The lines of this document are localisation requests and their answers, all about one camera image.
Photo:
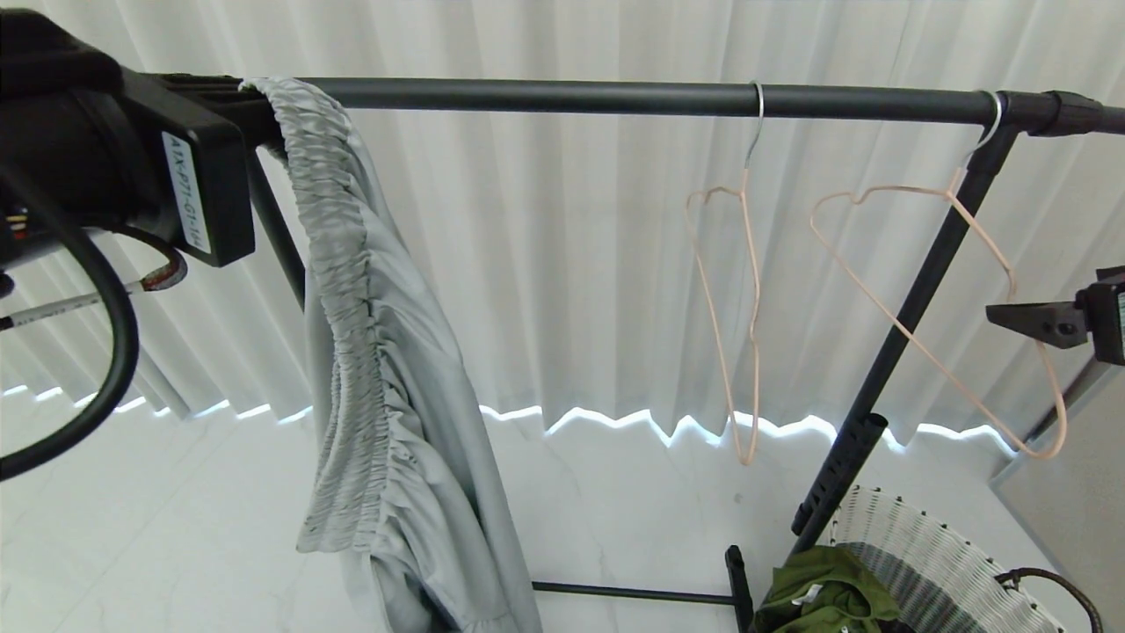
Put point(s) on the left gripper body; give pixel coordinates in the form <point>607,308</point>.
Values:
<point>141,132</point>

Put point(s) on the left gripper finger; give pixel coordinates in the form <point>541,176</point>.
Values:
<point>250,110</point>

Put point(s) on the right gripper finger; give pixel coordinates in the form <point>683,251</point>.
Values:
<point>1050,325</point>

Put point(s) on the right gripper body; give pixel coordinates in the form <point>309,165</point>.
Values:
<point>1107,316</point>

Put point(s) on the pink clothes hanger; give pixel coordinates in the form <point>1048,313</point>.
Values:
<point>760,110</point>
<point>998,112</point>

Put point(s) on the green garment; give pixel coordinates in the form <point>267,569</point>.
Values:
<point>817,589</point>

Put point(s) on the pale grey shorts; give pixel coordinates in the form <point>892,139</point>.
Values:
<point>413,440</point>

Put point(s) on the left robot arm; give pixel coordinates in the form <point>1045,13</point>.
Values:
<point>167,272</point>

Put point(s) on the white laundry basket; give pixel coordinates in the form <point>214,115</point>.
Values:
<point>932,563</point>

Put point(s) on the black clothes rack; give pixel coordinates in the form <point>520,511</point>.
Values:
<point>615,97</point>

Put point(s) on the white curtain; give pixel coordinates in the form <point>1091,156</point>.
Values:
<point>571,264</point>

